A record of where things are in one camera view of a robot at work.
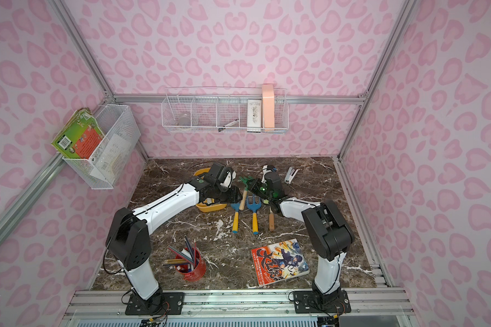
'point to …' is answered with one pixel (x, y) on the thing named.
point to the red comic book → (278, 261)
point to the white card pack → (254, 116)
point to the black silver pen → (224, 127)
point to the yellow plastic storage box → (206, 208)
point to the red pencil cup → (190, 263)
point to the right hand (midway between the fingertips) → (244, 180)
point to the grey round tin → (184, 120)
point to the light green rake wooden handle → (271, 220)
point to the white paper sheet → (112, 159)
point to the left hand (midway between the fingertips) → (241, 194)
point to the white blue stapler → (290, 174)
